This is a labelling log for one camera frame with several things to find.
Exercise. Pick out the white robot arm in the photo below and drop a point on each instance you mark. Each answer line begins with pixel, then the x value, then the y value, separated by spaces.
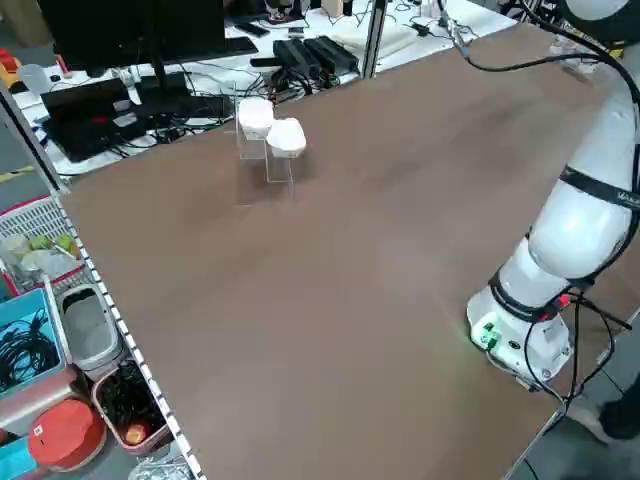
pixel 575 240

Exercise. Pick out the clear plastic stepped holder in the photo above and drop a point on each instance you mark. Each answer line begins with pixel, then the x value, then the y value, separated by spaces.
pixel 277 169

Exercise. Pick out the black power supply unit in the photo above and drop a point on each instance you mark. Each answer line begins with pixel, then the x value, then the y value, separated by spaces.
pixel 330 50
pixel 295 52

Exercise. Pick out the beige folded cloth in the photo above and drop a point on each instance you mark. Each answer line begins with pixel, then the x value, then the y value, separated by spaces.
pixel 400 32

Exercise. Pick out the grey plastic bin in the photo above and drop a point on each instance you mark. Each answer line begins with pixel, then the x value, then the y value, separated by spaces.
pixel 90 330

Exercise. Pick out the pink plastic bin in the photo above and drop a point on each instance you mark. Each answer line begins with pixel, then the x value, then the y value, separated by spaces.
pixel 162 435

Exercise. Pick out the black laptop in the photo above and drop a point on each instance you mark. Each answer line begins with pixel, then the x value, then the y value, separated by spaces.
pixel 80 120

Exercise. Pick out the black computer monitor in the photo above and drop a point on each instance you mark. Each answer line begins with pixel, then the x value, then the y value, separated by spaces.
pixel 130 30

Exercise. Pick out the white plastic basket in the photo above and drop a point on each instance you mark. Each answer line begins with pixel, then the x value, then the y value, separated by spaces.
pixel 35 220

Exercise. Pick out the red round tin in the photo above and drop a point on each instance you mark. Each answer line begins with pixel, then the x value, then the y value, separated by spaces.
pixel 65 435

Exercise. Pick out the aluminium frame post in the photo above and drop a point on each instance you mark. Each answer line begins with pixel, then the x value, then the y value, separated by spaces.
pixel 30 145
pixel 374 35

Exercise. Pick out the white perforated table rail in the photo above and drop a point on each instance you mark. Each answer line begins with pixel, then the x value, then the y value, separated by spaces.
pixel 130 340

